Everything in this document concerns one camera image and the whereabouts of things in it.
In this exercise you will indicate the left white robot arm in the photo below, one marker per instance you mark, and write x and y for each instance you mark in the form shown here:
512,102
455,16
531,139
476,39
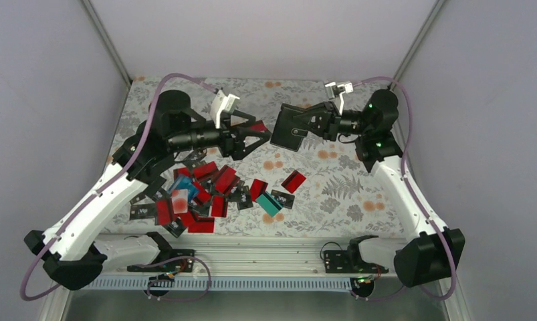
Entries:
70,251

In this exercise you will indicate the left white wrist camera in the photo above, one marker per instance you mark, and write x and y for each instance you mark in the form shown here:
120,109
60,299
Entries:
222,103

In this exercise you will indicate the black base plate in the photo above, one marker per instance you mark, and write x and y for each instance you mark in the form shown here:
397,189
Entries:
180,265
339,262

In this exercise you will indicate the red card middle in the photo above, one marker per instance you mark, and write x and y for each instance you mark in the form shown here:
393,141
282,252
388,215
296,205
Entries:
257,188

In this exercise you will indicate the black card holder wallet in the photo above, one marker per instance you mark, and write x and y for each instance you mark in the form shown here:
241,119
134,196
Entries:
293,125

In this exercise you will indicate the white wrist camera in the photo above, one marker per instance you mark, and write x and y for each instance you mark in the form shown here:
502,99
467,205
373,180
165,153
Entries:
222,103
335,92

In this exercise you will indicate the red card front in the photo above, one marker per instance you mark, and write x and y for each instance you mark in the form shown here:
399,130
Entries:
202,227

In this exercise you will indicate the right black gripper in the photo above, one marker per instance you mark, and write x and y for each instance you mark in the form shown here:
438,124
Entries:
327,119

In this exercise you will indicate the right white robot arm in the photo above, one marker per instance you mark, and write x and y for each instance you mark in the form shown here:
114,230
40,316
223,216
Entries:
432,250

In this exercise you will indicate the aluminium rail frame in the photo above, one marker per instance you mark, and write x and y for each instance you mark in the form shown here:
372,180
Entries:
219,255

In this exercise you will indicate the blue card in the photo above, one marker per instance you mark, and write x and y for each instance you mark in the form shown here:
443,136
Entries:
184,182

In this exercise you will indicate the red black-stripe card top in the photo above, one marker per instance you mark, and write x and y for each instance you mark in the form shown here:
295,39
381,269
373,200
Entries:
258,126

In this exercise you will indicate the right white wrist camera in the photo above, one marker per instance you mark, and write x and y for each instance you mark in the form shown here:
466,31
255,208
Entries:
335,92

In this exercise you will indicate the black card front left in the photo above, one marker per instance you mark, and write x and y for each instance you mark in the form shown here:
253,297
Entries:
175,228

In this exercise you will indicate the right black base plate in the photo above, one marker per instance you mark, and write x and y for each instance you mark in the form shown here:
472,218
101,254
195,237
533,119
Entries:
339,262

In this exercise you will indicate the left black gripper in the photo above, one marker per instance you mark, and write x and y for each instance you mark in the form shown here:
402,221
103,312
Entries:
226,146

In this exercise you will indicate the blue grey cable duct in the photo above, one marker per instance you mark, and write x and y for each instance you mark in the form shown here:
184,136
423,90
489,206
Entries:
195,283

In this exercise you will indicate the floral patterned table mat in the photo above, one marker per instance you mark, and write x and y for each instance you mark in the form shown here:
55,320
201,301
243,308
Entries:
337,199

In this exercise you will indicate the black VIP card right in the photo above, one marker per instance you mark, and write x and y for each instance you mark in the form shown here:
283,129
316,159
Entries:
285,199

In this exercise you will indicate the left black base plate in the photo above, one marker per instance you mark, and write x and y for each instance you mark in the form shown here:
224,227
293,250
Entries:
180,265

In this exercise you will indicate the red striped card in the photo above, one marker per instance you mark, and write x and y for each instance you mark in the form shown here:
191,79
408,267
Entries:
293,181

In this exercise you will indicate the teal card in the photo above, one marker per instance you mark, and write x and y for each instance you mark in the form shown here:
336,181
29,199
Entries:
269,204

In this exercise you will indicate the black card left lower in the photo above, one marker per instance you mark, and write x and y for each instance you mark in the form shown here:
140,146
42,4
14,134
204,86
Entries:
143,211

